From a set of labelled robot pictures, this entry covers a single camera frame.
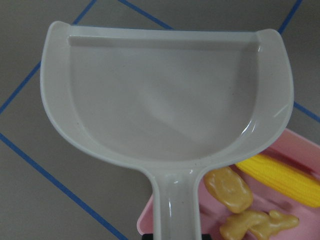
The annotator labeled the toy potato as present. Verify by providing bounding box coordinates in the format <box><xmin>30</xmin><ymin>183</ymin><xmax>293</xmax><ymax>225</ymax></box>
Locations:
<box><xmin>203</xmin><ymin>167</ymin><xmax>253</xmax><ymax>214</ymax></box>

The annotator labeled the beige plastic dustpan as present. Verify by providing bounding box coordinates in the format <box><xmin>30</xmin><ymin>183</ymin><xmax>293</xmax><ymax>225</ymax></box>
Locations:
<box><xmin>40</xmin><ymin>21</ymin><xmax>294</xmax><ymax>240</ymax></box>

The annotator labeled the pink plastic bin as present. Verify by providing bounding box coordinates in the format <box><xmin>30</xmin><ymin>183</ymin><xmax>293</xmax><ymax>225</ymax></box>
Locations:
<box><xmin>136</xmin><ymin>127</ymin><xmax>320</xmax><ymax>240</ymax></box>

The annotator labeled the yellow toy corn cob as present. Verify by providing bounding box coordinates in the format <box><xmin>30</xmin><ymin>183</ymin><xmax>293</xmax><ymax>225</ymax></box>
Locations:
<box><xmin>235</xmin><ymin>154</ymin><xmax>320</xmax><ymax>208</ymax></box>

